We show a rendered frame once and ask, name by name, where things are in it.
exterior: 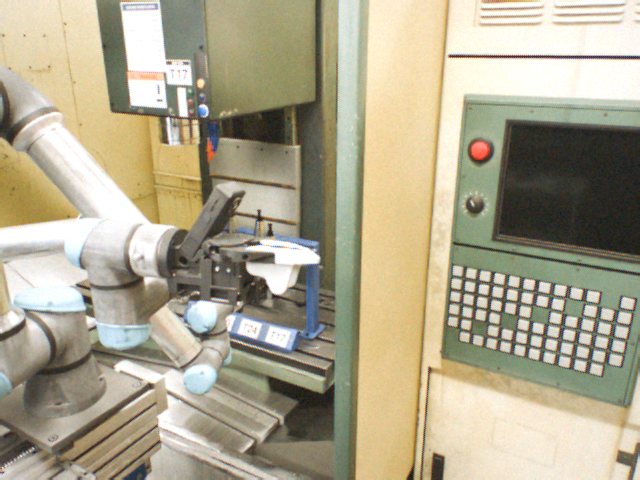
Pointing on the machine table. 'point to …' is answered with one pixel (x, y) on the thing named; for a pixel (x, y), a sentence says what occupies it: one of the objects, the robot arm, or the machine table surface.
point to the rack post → (312, 304)
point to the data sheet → (143, 36)
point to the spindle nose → (179, 131)
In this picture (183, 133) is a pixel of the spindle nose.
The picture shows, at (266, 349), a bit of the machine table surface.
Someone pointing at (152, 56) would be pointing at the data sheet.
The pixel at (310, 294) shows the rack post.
